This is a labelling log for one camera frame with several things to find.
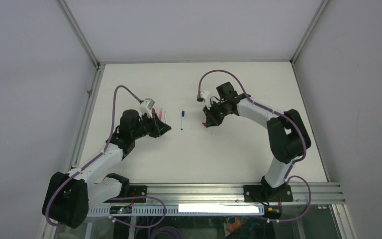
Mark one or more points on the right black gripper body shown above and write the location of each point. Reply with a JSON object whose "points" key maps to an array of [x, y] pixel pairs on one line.
{"points": [[216, 112]]}

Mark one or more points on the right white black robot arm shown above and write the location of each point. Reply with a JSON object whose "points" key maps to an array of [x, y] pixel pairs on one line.
{"points": [[288, 137]]}

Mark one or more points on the white slotted cable duct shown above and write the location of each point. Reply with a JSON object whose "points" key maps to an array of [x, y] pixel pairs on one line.
{"points": [[177, 210]]}

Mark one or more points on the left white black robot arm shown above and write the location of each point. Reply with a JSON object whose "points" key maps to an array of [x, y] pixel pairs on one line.
{"points": [[70, 195]]}

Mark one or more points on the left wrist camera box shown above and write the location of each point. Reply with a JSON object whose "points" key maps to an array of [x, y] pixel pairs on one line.
{"points": [[146, 107]]}

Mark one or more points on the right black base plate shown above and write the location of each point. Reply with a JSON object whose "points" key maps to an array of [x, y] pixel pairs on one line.
{"points": [[260, 193]]}

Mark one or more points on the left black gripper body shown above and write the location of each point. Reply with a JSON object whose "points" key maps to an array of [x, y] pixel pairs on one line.
{"points": [[146, 126]]}

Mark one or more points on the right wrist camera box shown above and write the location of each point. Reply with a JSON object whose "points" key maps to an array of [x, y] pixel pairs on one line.
{"points": [[204, 97]]}

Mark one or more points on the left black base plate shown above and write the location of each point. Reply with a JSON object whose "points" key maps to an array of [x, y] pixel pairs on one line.
{"points": [[136, 191]]}

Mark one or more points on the white blue-tip pen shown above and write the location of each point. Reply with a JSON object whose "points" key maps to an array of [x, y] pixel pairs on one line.
{"points": [[182, 120]]}

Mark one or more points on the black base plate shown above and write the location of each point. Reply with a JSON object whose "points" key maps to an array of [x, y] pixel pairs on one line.
{"points": [[136, 191], [260, 193]]}

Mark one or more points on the orange object under table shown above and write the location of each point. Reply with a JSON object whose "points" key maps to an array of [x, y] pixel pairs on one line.
{"points": [[234, 223]]}

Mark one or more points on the aluminium mounting rail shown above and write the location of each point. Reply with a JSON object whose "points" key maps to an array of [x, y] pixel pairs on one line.
{"points": [[317, 193]]}

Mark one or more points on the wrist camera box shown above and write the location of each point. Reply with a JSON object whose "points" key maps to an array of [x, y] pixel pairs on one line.
{"points": [[204, 97], [146, 107]]}

